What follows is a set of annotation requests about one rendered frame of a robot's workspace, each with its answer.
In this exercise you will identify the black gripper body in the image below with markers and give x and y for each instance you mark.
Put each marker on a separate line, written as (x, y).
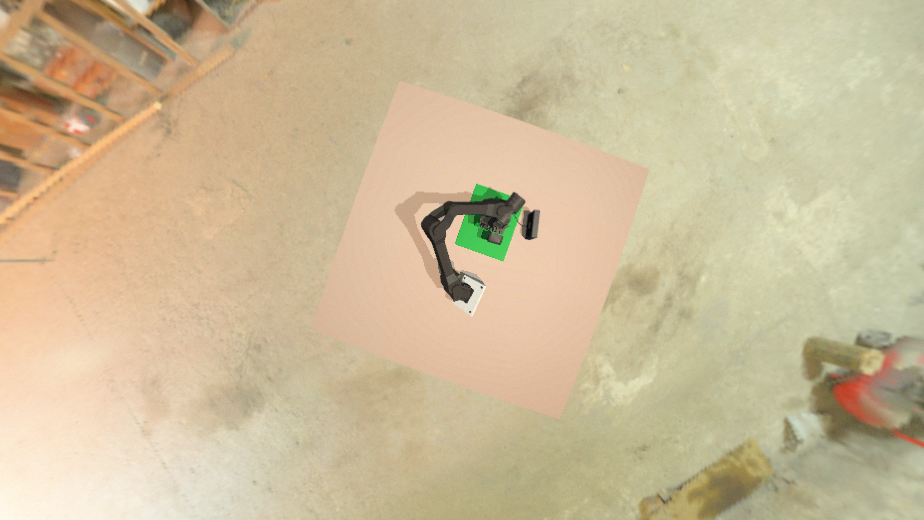
(495, 237)

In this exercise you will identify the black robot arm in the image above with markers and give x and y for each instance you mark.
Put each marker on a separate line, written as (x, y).
(435, 230)

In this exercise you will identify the green circuit board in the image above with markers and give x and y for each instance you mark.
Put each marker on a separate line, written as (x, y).
(473, 237)

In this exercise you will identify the black computer fan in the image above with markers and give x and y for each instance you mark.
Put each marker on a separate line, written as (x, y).
(532, 224)

